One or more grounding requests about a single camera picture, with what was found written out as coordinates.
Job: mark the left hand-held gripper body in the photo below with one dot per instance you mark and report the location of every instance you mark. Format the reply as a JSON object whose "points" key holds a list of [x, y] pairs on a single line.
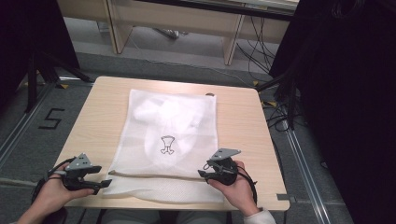
{"points": [[77, 174]]}

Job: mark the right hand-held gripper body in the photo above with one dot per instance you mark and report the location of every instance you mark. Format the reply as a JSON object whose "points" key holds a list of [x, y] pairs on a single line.
{"points": [[225, 171]]}

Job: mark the white mesh laundry bag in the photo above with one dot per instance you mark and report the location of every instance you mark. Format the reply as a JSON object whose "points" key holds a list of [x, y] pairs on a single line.
{"points": [[168, 140]]}

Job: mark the person's right hand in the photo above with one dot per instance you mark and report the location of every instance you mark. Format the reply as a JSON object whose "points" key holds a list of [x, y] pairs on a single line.
{"points": [[238, 193]]}

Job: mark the person's left hand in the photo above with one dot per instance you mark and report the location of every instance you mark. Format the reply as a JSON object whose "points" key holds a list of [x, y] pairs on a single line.
{"points": [[54, 193]]}

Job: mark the person's legs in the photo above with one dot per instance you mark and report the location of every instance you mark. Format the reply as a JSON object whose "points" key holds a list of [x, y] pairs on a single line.
{"points": [[165, 217]]}

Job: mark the grey tape strip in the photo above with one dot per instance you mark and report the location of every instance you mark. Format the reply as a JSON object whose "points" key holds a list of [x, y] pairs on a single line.
{"points": [[285, 197]]}

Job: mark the black metal stand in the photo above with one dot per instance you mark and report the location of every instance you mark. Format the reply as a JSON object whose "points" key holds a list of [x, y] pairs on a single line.
{"points": [[281, 93], [46, 73]]}

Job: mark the black curtain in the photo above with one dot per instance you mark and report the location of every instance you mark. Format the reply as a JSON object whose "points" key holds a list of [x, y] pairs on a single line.
{"points": [[348, 109], [28, 37]]}

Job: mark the grey power strip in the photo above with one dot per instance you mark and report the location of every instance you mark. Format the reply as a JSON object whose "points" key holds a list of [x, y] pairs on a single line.
{"points": [[168, 33]]}

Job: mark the light wooden desk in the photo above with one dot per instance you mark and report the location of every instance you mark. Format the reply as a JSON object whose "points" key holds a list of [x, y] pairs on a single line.
{"points": [[174, 21]]}

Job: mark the metal floor rail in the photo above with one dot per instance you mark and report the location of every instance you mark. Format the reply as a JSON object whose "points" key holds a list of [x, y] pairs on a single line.
{"points": [[306, 177], [21, 124]]}

